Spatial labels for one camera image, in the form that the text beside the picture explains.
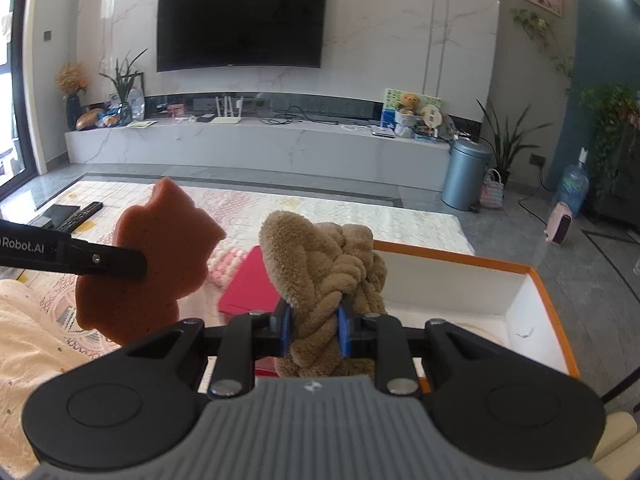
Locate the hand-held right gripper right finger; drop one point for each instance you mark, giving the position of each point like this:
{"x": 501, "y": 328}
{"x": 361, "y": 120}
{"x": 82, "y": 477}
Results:
{"x": 344, "y": 332}

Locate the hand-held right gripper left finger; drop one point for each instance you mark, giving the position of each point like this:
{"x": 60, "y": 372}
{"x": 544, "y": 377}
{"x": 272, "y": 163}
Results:
{"x": 285, "y": 332}

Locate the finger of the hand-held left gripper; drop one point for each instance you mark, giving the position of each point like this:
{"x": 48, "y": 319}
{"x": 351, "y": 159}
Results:
{"x": 100, "y": 259}

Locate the orange cat-shaped sponge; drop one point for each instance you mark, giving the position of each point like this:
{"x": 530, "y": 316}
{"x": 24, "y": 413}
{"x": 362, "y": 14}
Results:
{"x": 165, "y": 220}

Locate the brown knotted plush towel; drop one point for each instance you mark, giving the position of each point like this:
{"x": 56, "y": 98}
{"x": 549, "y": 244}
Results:
{"x": 310, "y": 260}

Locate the white and pink crochet toy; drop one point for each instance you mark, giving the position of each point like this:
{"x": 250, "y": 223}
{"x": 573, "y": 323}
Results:
{"x": 227, "y": 265}

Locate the white box with orange rim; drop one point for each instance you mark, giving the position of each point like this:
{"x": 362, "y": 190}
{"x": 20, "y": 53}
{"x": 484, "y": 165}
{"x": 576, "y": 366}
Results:
{"x": 450, "y": 285}

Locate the flat black box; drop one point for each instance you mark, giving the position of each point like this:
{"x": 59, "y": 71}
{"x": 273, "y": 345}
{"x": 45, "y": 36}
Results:
{"x": 57, "y": 215}

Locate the black remote control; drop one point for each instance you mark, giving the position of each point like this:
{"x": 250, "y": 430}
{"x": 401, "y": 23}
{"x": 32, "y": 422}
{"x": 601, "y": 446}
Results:
{"x": 82, "y": 215}

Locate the red notebook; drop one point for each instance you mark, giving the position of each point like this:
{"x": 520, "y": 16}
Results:
{"x": 250, "y": 285}

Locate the cream dotted cloth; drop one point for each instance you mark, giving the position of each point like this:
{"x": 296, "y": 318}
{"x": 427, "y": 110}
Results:
{"x": 25, "y": 360}

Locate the white lace tablecloth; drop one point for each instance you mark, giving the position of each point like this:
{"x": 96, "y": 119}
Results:
{"x": 350, "y": 220}

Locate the orange glossy ornament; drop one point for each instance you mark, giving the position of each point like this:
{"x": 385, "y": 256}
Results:
{"x": 89, "y": 120}

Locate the black-framed glass door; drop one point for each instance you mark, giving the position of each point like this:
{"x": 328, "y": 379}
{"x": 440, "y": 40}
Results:
{"x": 22, "y": 85}

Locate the dried flowers in dark vase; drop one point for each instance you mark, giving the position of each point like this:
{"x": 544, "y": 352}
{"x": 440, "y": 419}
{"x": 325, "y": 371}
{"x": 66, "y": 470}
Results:
{"x": 72, "y": 80}

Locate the green plant in glass vase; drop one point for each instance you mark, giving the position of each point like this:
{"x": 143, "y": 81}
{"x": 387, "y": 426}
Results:
{"x": 125, "y": 85}

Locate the white marble television console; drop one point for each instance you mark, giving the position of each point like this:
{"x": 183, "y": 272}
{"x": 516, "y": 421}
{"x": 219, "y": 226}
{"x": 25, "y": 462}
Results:
{"x": 250, "y": 145}

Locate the white router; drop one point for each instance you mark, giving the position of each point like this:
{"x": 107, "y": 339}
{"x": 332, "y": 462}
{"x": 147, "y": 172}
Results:
{"x": 227, "y": 119}

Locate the grey-blue trash can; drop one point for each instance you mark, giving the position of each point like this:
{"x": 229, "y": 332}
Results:
{"x": 465, "y": 175}

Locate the small pink woven basket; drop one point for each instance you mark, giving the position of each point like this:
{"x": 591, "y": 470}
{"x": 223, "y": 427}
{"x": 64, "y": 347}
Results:
{"x": 491, "y": 192}

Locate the white set-top box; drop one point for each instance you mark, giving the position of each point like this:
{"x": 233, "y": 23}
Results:
{"x": 384, "y": 132}

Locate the round white ornament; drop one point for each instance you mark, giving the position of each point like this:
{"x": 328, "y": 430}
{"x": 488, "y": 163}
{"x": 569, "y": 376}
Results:
{"x": 430, "y": 117}

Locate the teddy bear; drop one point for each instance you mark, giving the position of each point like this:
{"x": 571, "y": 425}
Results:
{"x": 409, "y": 110}

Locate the pink space heater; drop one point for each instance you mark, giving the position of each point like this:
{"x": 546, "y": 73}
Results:
{"x": 560, "y": 225}

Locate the long-leaved potted plant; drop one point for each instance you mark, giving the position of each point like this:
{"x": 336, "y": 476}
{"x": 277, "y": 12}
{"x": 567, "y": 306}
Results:
{"x": 505, "y": 145}

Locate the teddy bear toy set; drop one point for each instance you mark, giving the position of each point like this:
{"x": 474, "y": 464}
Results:
{"x": 430, "y": 100}

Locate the blue water jug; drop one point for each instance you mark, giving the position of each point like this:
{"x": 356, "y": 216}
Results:
{"x": 572, "y": 187}

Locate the bushy green plant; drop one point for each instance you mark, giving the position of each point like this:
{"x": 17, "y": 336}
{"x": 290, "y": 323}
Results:
{"x": 612, "y": 115}

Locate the hanging vine plant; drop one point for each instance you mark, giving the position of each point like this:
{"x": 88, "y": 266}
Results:
{"x": 537, "y": 27}

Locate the wall outlet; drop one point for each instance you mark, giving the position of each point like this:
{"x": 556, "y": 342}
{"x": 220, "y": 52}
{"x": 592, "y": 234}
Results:
{"x": 537, "y": 159}

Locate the black wall television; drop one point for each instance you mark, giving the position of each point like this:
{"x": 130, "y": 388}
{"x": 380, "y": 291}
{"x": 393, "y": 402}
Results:
{"x": 240, "y": 20}

